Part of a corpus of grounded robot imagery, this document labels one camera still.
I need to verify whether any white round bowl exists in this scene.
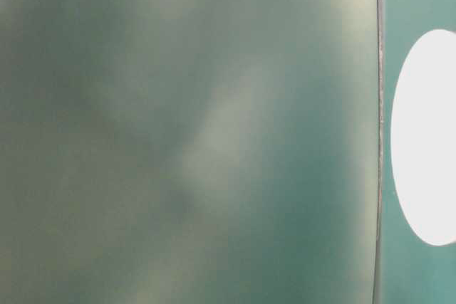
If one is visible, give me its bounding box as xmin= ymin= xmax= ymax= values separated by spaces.
xmin=390 ymin=29 xmax=455 ymax=246

